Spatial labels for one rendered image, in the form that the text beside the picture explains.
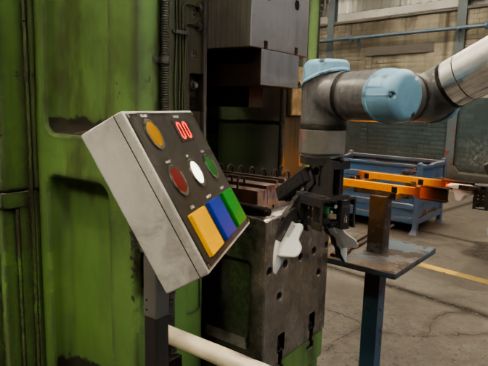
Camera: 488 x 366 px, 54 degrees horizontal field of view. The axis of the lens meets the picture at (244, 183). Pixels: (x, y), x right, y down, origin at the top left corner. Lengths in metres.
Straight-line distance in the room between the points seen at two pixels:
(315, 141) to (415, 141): 8.83
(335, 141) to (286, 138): 0.94
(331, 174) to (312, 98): 0.12
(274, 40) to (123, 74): 0.43
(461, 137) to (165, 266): 8.62
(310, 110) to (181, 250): 0.30
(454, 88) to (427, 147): 8.69
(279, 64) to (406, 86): 0.74
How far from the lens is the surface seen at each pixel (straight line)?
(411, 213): 5.06
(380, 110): 0.69
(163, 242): 0.75
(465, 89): 0.78
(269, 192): 1.39
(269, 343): 1.44
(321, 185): 0.78
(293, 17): 1.47
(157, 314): 0.98
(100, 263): 1.45
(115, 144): 0.75
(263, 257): 1.32
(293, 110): 1.70
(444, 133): 9.34
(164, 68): 1.22
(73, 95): 1.47
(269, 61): 1.36
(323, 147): 0.77
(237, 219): 0.96
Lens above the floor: 1.21
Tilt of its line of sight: 9 degrees down
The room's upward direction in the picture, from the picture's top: 1 degrees clockwise
